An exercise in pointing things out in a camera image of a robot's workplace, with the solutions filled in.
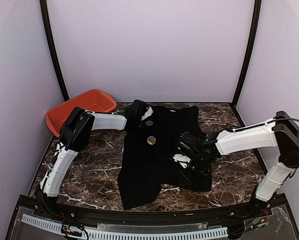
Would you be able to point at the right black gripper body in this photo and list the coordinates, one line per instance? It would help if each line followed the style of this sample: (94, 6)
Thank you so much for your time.
(193, 174)

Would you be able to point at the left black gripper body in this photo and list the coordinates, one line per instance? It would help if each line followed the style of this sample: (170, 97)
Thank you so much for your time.
(139, 125)

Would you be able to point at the black t-shirt with blue logo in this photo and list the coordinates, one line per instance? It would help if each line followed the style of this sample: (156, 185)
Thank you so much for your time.
(145, 167)

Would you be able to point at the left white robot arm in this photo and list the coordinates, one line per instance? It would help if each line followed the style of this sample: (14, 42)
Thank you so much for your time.
(75, 134)

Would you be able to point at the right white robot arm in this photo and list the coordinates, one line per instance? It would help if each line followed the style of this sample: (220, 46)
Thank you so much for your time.
(282, 132)

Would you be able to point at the orange plastic tub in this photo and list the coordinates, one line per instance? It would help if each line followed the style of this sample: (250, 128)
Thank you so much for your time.
(92, 100)

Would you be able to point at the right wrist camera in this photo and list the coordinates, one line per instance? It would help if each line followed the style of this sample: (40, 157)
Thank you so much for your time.
(183, 160)

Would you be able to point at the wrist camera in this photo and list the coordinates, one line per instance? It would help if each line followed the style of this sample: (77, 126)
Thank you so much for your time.
(148, 113)
(183, 160)

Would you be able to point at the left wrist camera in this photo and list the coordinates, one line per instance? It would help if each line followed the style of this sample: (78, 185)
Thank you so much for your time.
(148, 113)

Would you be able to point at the white slotted cable duct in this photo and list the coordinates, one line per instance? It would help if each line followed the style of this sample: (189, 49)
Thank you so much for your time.
(199, 231)

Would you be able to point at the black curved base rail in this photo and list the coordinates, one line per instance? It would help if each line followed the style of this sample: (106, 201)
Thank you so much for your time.
(266, 221)

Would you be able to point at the left black frame post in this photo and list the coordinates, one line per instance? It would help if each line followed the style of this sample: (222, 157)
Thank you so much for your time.
(52, 49)

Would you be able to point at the black frame post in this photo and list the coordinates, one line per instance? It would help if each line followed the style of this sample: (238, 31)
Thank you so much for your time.
(248, 52)
(52, 49)

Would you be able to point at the right black frame post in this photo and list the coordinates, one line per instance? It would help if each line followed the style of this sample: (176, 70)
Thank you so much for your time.
(248, 52)

